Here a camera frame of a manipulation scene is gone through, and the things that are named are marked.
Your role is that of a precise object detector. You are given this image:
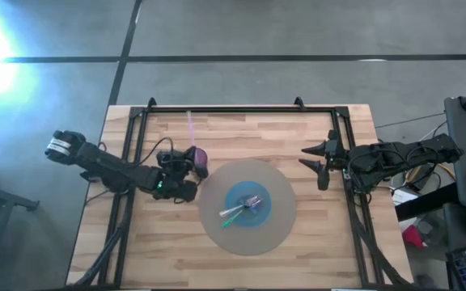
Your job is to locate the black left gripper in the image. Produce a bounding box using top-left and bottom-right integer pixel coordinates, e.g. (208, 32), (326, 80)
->
(151, 147), (200, 205)

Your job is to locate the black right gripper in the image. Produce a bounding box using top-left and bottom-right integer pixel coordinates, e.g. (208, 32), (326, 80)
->
(298, 129), (351, 192)

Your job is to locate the purple translucent plastic cup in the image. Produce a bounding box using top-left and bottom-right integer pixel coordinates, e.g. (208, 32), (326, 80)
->
(187, 145), (210, 180)

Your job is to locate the silver metal fork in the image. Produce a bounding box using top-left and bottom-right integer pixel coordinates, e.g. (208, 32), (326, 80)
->
(218, 194), (263, 218)

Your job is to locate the blue plastic bowl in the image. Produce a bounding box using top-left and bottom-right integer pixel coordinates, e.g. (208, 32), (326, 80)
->
(224, 179), (273, 228)

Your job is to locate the iridescent spoon with green handle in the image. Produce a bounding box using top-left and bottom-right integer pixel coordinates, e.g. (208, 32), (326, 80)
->
(220, 200), (263, 230)

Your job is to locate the grey round plate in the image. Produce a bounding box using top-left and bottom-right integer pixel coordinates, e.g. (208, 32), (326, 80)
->
(198, 158), (299, 257)

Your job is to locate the white paper sheet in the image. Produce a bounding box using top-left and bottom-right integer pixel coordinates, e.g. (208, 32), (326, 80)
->
(392, 187), (420, 208)

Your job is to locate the black power supply box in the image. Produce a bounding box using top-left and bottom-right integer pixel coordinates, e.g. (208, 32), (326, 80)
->
(405, 165), (436, 192)

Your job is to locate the black cart beam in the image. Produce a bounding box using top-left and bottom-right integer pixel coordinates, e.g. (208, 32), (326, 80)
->
(394, 181), (460, 222)

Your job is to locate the red object on floor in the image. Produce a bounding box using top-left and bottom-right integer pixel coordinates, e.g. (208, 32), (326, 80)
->
(401, 224), (426, 249)

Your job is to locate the black stand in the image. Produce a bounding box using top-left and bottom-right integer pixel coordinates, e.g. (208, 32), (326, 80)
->
(0, 160), (40, 291)

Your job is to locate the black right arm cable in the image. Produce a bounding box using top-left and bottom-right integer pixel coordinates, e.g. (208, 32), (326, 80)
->
(345, 148), (379, 196)

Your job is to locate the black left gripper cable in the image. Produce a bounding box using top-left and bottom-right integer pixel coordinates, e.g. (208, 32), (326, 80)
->
(138, 136), (176, 167)

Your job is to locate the black aluminium table frame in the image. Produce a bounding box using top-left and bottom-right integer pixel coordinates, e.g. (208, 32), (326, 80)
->
(70, 95), (412, 290)

